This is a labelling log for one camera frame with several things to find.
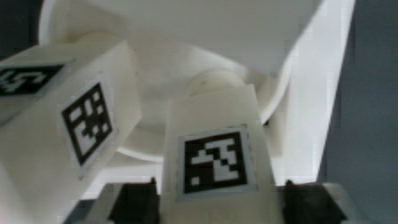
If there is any white round stool seat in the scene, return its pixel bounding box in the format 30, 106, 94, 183
39, 0, 322, 161

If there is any white right barrier rail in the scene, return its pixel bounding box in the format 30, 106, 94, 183
265, 0, 355, 186

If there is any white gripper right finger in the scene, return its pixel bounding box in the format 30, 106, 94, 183
277, 179, 375, 224

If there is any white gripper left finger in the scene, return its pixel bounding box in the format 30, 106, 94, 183
62, 179, 160, 224

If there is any white stool leg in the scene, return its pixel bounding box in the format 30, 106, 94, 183
0, 33, 142, 224
160, 70, 284, 224

